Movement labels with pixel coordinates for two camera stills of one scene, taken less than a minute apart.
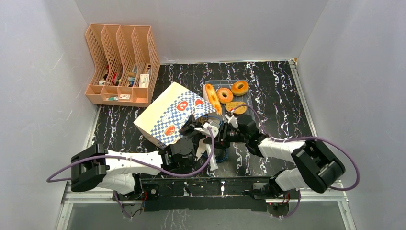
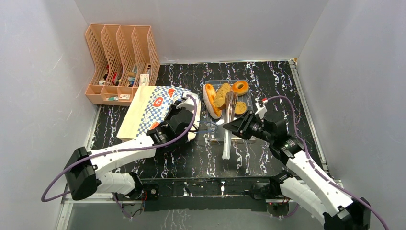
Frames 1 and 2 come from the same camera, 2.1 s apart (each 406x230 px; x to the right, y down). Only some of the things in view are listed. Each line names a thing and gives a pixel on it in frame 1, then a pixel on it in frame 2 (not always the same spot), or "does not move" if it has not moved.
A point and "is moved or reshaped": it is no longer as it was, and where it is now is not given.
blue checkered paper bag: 162,122 is moved or reshaped
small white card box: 124,97 does not move
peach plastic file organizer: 126,63 does not move
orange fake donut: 240,88 does not move
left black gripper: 190,126 -> 173,109
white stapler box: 144,80 does not move
